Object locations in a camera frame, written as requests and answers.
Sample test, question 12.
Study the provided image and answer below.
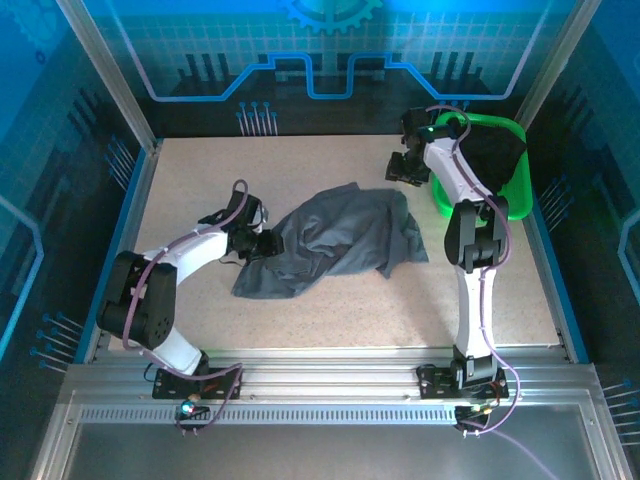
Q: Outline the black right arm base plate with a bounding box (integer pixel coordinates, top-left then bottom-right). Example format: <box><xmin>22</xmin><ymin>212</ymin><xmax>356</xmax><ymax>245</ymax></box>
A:
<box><xmin>417</xmin><ymin>364</ymin><xmax>510</xmax><ymax>400</ymax></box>

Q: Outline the aluminium front frame rail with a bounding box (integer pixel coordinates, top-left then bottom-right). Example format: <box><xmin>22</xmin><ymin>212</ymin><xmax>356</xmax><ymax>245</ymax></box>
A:
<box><xmin>64</xmin><ymin>347</ymin><xmax>601</xmax><ymax>404</ymax></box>

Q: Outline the grey t-shirt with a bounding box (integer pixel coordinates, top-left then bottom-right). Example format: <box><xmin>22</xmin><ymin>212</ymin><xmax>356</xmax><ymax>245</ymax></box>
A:
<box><xmin>230</xmin><ymin>182</ymin><xmax>430</xmax><ymax>300</ymax></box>

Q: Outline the green plastic basket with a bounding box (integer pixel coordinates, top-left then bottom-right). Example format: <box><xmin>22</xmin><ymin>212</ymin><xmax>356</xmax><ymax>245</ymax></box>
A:
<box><xmin>430</xmin><ymin>112</ymin><xmax>534</xmax><ymax>221</ymax></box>

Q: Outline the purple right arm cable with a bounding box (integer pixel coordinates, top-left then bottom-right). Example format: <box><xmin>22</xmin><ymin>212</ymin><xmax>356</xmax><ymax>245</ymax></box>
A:
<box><xmin>425</xmin><ymin>103</ymin><xmax>564</xmax><ymax>480</ymax></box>

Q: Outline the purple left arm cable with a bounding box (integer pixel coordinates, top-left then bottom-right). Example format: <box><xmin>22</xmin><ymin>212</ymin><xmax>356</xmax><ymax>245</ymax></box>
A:
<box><xmin>121</xmin><ymin>178</ymin><xmax>249</xmax><ymax>437</ymax></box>

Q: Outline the small board with lights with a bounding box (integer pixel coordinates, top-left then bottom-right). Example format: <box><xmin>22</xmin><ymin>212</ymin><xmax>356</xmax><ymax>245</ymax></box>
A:
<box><xmin>454</xmin><ymin>403</ymin><xmax>494</xmax><ymax>425</ymax></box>
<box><xmin>177</xmin><ymin>399</ymin><xmax>211</xmax><ymax>422</ymax></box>

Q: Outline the black t-shirt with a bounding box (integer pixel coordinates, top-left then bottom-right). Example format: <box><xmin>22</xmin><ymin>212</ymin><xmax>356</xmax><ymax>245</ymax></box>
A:
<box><xmin>452</xmin><ymin>123</ymin><xmax>529</xmax><ymax>196</ymax></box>

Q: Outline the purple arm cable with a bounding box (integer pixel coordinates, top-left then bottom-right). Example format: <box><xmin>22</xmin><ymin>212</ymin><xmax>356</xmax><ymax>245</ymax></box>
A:
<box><xmin>425</xmin><ymin>103</ymin><xmax>564</xmax><ymax>480</ymax></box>
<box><xmin>121</xmin><ymin>178</ymin><xmax>249</xmax><ymax>437</ymax></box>

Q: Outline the aluminium left side rail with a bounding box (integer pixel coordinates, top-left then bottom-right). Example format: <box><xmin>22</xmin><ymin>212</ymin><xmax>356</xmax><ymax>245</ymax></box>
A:
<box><xmin>83</xmin><ymin>140</ymin><xmax>164</xmax><ymax>364</ymax></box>

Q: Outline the aluminium left corner post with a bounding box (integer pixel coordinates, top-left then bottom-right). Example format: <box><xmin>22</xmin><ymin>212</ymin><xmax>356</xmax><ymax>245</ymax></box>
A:
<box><xmin>54</xmin><ymin>0</ymin><xmax>162</xmax><ymax>151</ymax></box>

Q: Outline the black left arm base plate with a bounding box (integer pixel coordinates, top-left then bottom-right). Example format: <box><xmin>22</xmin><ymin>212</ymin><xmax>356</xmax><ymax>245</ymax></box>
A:
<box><xmin>152</xmin><ymin>367</ymin><xmax>244</xmax><ymax>400</ymax></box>

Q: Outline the aluminium corner post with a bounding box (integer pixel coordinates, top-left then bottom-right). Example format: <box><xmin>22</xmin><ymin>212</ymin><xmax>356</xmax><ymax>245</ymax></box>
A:
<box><xmin>54</xmin><ymin>0</ymin><xmax>162</xmax><ymax>151</ymax></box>
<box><xmin>513</xmin><ymin>0</ymin><xmax>604</xmax><ymax>132</ymax></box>

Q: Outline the aluminium right side rail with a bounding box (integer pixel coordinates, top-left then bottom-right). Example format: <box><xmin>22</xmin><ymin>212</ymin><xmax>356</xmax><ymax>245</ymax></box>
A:
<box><xmin>522</xmin><ymin>212</ymin><xmax>576</xmax><ymax>364</ymax></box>

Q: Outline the slotted grey cable duct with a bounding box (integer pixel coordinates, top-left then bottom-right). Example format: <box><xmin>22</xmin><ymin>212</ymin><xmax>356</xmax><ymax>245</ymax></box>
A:
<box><xmin>78</xmin><ymin>407</ymin><xmax>459</xmax><ymax>425</ymax></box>

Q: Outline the aluminium right corner post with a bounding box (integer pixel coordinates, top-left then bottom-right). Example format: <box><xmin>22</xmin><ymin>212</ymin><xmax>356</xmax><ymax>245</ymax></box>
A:
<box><xmin>513</xmin><ymin>0</ymin><xmax>604</xmax><ymax>132</ymax></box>

